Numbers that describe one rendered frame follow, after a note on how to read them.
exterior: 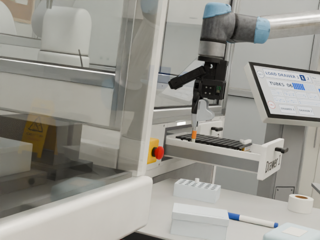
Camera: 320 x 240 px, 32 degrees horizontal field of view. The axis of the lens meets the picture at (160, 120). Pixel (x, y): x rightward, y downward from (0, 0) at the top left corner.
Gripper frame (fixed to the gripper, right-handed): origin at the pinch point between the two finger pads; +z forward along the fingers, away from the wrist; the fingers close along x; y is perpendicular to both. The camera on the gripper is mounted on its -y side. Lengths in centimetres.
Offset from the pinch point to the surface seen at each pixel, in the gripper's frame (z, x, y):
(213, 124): 5, 65, -4
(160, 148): 8.1, -2.4, -8.3
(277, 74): -19, 114, 16
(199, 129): 5.9, 48.9, -6.3
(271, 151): 6.2, 20.6, 22.2
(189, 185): 17.1, -3.1, 2.0
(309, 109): -5, 113, 33
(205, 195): 19.1, -3.2, 7.0
